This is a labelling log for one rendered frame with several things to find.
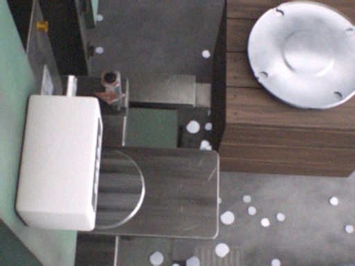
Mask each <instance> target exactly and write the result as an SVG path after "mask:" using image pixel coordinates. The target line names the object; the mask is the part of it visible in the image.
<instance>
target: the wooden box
mask: <svg viewBox="0 0 355 266"><path fill-rule="evenodd" d="M296 1H310V2H316V3H321V4H324V5H326V6H329V7H332V8H334V9H336V10H337V11H339V12H341V13H343V14H344V15H345V16H346V17H348V18H349V19H350V20H351V21H352V22H353V23H354V24H355V0H225V3H224V7H223V13H222V17H221V21H220V27H219V30H218V37H217V40H216V46H215V50H214V58H213V76H212V111H211V150H214V151H215V152H217V154H218V171H228V172H255V173H269V174H283V175H310V176H324V177H349V176H350V175H351V174H352V173H353V172H354V171H355V94H354V95H353V96H352V97H350V98H349V99H347V100H346V101H345V102H343V103H341V104H339V105H336V106H333V107H329V108H325V109H312V108H309V109H302V108H299V107H294V106H291V105H287V104H286V103H283V102H282V101H280V100H277V99H276V98H275V97H274V96H273V95H272V94H270V93H269V92H268V91H267V90H266V89H265V88H264V87H263V86H262V85H261V83H260V82H259V81H258V79H257V77H256V76H255V74H254V71H253V70H252V67H251V64H250V60H249V55H248V40H249V37H250V33H251V31H252V29H253V27H254V25H255V24H256V22H257V21H258V20H259V18H260V17H261V16H262V15H263V14H265V13H266V12H267V11H269V10H270V9H273V8H276V7H277V6H280V4H283V3H287V2H296Z"/></svg>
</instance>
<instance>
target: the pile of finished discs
mask: <svg viewBox="0 0 355 266"><path fill-rule="evenodd" d="M274 9H275V11H276V12H275V14H276V15H277V16H278V17H283V16H284V12H283V11H282V10H278V9H277V7H276V8H274ZM354 31H355V28H354V29H351V28H348V29H347V30H346V33H347V34H348V35H349V36H352V35H354V34H355V32H354ZM267 78H268V74H267V73H266V72H264V71H262V72H260V73H259V76H258V77H257V79H258V80H259V79H262V80H265V79H267ZM262 86H263V85H262ZM264 88H265V87H264ZM265 89H266V88H265ZM266 90H267V89H266ZM267 91H268V90H267ZM268 92H269V91H268ZM269 93H270V92H269ZM270 94H271V93H270ZM354 94H355V92H354V93H353V94H352V95H351V96H350V97H352V96H353V95H354ZM272 95H273V94H272ZM273 96H274V95H273ZM274 97H275V98H276V99H277V100H280V99H278V98H277V97H276V96H274ZM333 97H334V98H335V99H336V100H339V101H340V103H337V104H335V105H331V106H328V107H320V108H312V109H325V108H329V107H333V106H336V105H339V104H341V103H343V102H345V101H346V100H347V99H349V98H350V97H349V98H347V99H345V100H342V99H341V98H342V94H341V93H340V92H338V91H336V92H334V93H333ZM280 101H282V100H280ZM282 102H283V103H285V102H284V101H282ZM286 104H287V105H291V106H294V107H299V106H296V105H292V104H289V103H286ZM299 108H302V109H309V108H308V107H299Z"/></svg>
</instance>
